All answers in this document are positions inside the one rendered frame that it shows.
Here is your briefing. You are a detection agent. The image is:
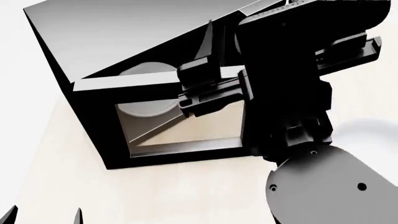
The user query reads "black microwave with grey top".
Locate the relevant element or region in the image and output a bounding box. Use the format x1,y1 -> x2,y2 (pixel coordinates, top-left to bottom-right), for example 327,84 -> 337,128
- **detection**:
23,0 -> 300,170

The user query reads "grey round turntable plate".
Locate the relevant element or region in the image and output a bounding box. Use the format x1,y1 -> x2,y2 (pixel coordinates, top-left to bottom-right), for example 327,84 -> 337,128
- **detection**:
116,61 -> 180,119

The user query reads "black right gripper camera box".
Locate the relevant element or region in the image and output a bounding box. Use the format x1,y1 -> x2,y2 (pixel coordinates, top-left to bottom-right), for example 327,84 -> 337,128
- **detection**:
237,0 -> 391,71

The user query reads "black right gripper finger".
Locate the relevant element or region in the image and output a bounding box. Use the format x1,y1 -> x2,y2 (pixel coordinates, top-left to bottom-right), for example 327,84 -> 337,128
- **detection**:
176,20 -> 223,94
315,30 -> 369,56

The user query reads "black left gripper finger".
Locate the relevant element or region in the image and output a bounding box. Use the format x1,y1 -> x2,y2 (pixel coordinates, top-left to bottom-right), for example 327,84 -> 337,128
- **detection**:
0,205 -> 19,224
72,207 -> 85,224

